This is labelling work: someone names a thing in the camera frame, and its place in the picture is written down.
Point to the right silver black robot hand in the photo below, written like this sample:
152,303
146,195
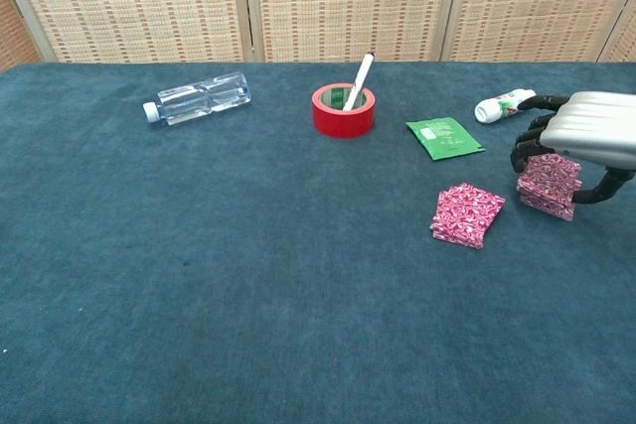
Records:
591,126

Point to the pink patterned box stack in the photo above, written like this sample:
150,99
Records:
551,183

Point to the pink patterned small object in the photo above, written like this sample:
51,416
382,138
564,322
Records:
467,213

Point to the woven bamboo screen panel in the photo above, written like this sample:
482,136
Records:
134,2
536,2
623,42
12,27
348,2

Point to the small white bottle green label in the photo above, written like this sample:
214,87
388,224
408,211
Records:
497,107

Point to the green foil sachet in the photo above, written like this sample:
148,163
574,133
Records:
444,138

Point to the white marker pen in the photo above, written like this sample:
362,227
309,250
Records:
359,81

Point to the red adhesive tape roll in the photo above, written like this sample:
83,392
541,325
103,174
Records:
343,121

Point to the teal table mat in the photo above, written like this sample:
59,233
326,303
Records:
248,270

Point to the clear plastic water bottle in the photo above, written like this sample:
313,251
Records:
204,96

